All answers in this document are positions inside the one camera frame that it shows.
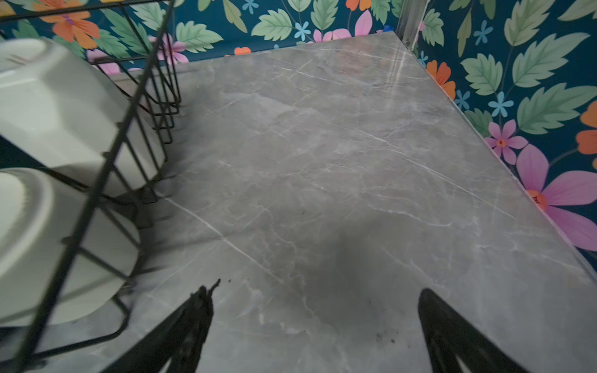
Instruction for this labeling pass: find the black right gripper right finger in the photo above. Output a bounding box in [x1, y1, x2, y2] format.
[418, 288, 527, 372]

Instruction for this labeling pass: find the white faceted mug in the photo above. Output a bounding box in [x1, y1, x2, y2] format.
[0, 36, 168, 199]

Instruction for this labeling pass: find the black wire dish rack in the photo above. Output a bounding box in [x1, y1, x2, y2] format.
[1, 7, 180, 372]

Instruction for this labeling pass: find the red interior white mug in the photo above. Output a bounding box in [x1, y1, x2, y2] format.
[1, 168, 124, 327]

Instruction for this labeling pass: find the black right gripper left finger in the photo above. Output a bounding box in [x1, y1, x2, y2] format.
[104, 281, 220, 373]

